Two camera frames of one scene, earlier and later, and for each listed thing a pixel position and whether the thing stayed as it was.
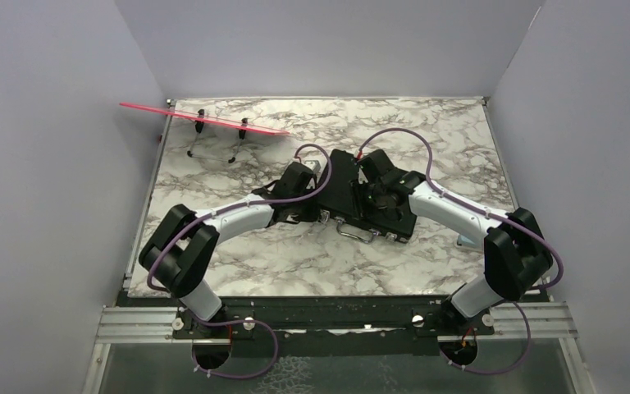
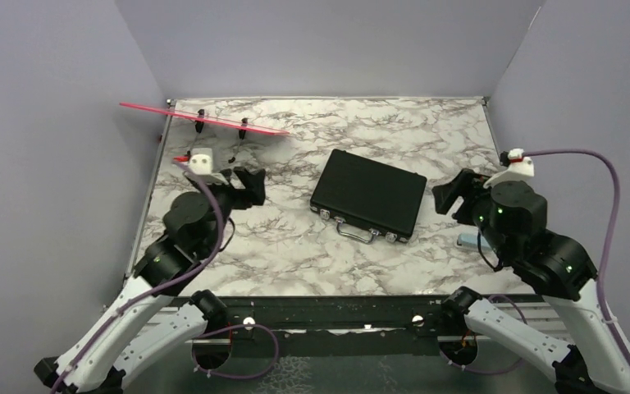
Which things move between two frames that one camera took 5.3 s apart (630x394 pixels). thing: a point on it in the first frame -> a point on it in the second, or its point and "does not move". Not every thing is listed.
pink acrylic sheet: [202, 116] does not move
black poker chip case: [340, 201] does not move
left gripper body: [304, 211] -> [224, 194]
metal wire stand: [198, 128] does not move
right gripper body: [371, 199] -> [483, 199]
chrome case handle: [340, 219] does not move
